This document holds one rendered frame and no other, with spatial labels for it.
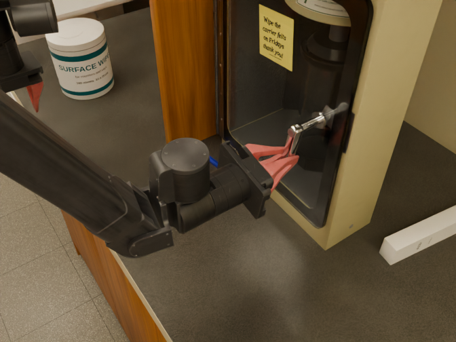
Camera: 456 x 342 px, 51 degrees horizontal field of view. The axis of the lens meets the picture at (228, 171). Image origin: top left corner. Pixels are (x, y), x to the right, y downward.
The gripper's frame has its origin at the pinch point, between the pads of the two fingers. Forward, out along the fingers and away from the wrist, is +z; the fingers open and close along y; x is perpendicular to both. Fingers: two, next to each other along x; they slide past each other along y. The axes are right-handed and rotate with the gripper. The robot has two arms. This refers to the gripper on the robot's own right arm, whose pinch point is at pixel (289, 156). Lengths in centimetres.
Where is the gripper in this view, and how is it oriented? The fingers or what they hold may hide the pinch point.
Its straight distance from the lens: 70.0
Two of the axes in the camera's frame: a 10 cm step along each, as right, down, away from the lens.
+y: -5.6, -6.9, 4.6
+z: 8.3, -4.0, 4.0
